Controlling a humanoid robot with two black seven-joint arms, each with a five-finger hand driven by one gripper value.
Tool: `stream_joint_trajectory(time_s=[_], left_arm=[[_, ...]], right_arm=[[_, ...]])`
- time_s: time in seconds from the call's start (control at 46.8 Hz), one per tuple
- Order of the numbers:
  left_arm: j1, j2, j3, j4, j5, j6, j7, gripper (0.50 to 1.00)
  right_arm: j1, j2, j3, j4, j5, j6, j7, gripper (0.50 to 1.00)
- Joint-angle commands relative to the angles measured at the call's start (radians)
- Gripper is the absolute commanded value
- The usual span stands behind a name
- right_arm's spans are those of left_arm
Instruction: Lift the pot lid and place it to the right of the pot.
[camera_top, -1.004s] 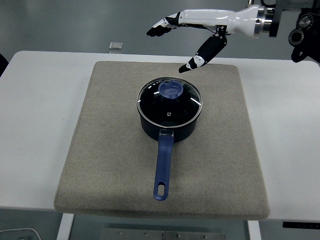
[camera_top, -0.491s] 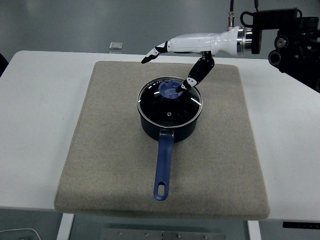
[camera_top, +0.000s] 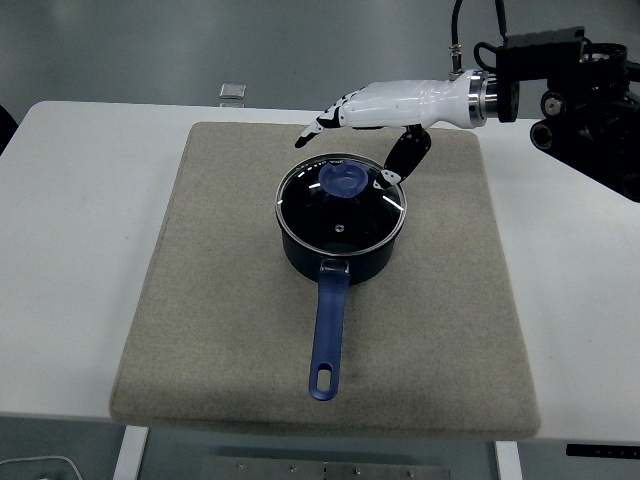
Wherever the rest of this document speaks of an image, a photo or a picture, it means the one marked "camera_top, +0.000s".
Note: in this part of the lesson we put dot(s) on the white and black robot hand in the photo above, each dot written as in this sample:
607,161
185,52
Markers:
400,105

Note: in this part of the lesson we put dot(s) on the glass pot lid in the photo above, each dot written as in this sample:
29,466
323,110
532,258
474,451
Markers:
350,220

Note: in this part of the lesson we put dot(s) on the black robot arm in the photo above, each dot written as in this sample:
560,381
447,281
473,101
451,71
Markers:
540,55

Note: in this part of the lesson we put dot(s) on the small silver floor plate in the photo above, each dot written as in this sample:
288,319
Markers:
232,91

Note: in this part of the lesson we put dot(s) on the beige fabric mat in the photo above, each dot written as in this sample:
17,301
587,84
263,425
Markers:
200,300

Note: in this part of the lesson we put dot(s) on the white table leg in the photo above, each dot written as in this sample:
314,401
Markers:
131,452
508,462

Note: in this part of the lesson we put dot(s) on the grey metal plate with screws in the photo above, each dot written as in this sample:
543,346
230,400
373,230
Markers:
300,470

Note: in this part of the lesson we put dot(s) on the black table control panel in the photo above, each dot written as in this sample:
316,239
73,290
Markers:
600,450

